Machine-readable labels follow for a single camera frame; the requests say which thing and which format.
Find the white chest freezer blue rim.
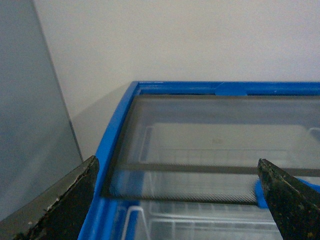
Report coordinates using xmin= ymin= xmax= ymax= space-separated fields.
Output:
xmin=78 ymin=81 xmax=320 ymax=240

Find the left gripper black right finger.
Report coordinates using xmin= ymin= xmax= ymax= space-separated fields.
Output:
xmin=257 ymin=158 xmax=320 ymax=240

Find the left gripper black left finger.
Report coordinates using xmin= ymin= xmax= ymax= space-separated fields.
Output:
xmin=0 ymin=155 xmax=99 ymax=240

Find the white wire freezer basket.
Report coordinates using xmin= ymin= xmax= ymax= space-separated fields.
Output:
xmin=120 ymin=206 xmax=282 ymax=240

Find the sliding glass freezer lid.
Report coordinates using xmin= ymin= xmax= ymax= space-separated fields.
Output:
xmin=101 ymin=95 xmax=320 ymax=205

